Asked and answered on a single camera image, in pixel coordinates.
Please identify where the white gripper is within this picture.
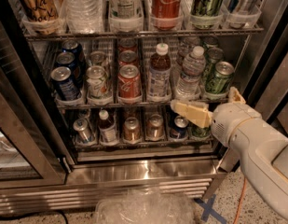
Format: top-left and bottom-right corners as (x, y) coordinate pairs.
(171, 87), (263, 148)

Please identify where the clear water bottle front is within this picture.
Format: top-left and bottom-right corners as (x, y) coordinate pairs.
(176, 46), (206, 99)

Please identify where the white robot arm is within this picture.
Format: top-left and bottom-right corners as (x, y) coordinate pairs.
(171, 87), (288, 220)

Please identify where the green can bottom shelf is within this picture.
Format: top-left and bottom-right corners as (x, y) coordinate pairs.
(192, 125), (210, 138)

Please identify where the blue can bottom shelf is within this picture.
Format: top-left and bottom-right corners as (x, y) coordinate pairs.
(170, 116), (188, 139)

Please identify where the green LaCroix can middle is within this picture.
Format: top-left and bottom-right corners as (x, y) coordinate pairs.
(201, 48), (224, 82)

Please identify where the brown tea bottle middle shelf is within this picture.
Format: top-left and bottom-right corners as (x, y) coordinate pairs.
(147, 43), (171, 97)

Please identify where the brown tea bottle shelf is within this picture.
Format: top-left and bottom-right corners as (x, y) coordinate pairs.
(98, 109), (117, 143)
(147, 43), (171, 97)

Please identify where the clear water bottle behind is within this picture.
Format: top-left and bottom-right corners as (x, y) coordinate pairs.
(176, 36), (200, 65)

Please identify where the red Coke can middle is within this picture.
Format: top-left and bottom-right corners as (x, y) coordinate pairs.
(118, 50), (139, 67)

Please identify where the red coke can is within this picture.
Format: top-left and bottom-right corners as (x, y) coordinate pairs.
(117, 38), (138, 52)
(118, 64), (141, 99)
(118, 50), (139, 67)

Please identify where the green LaCroix can top shelf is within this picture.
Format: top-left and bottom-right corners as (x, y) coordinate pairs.
(189, 0), (223, 29)

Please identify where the brown tea bottle bottom shelf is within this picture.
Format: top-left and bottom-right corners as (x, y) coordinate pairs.
(98, 109), (117, 143)

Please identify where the red Coca-Cola can top shelf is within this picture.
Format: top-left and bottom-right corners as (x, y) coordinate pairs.
(151, 0), (181, 30)

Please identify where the white labelled bottle top shelf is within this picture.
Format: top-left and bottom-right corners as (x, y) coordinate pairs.
(109, 0), (141, 32)

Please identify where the stainless steel fridge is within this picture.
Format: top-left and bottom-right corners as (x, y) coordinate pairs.
(0, 0), (288, 218)

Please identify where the silver can bottom shelf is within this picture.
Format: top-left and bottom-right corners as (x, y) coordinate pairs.
(73, 118), (94, 144)

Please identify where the blue Pepsi can middle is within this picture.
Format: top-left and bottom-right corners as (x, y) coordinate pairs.
(55, 52), (83, 89)

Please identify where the blue pepsi can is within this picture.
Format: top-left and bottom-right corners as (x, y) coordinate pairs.
(55, 52), (83, 89)
(50, 66), (81, 101)
(62, 40), (86, 69)

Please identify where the clear water bottle top shelf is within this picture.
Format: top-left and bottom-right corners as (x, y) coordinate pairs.
(65, 0), (103, 34)

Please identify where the glass fridge door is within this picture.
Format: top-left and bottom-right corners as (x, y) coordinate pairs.
(0, 20), (65, 189)

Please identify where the peach LaCroix can top shelf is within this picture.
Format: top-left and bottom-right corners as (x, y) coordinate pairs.
(20, 0), (59, 35)

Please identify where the green LaCroix can front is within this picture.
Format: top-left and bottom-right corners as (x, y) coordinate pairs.
(205, 62), (234, 94)

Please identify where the green LaCroix can back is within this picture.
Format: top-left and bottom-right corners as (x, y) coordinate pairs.
(202, 36), (219, 49)

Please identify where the copper can bottom right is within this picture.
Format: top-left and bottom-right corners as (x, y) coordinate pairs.
(147, 114), (164, 140)

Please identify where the copper can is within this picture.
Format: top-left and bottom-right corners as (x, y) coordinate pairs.
(123, 117), (141, 141)
(147, 114), (164, 140)

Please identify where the copper can bottom left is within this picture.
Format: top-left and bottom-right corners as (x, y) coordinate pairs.
(123, 117), (141, 141)

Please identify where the red Coke can front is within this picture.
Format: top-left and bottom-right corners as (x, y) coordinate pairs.
(118, 64), (141, 99)

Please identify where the blue tape cross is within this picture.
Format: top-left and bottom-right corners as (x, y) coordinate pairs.
(195, 194), (226, 224)

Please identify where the red Coke can back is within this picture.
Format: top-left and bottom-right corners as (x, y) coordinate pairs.
(117, 38), (138, 52)

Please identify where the white green can front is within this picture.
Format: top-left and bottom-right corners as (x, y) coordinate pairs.
(86, 65), (109, 99)

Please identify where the white green can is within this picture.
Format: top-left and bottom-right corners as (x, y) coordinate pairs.
(86, 65), (109, 99)
(89, 50), (110, 76)

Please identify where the clear plastic bin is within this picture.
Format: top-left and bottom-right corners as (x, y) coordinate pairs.
(94, 190), (195, 224)

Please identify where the white green can back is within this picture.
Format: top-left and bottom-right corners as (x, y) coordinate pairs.
(89, 50), (110, 76)

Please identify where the blue Pepsi can back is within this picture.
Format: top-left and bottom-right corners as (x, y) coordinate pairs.
(62, 40), (86, 69)

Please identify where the blue Pepsi can front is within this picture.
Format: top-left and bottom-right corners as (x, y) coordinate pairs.
(50, 66), (81, 101)

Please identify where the orange cable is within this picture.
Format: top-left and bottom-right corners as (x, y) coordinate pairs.
(232, 176), (248, 224)

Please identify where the black cable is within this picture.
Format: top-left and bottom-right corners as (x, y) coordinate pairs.
(0, 209), (69, 224)

